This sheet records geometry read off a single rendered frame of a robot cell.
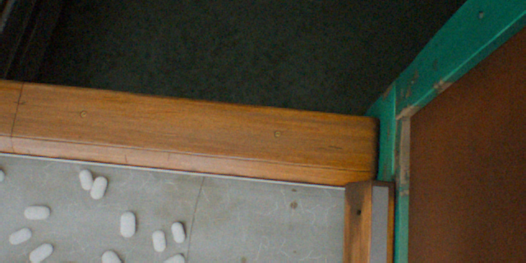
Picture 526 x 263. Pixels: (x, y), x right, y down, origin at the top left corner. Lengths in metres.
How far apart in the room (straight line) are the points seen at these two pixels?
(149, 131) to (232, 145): 0.13
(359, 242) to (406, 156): 0.14
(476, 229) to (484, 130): 0.09
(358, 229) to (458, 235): 0.20
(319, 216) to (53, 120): 0.45
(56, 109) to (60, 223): 0.18
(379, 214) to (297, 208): 0.16
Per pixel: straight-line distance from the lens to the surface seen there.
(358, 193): 0.73
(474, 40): 0.53
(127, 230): 0.80
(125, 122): 0.82
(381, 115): 0.84
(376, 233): 0.70
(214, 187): 0.81
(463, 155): 0.55
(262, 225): 0.80
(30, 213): 0.85
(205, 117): 0.81
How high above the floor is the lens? 1.54
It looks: 75 degrees down
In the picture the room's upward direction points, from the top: 9 degrees clockwise
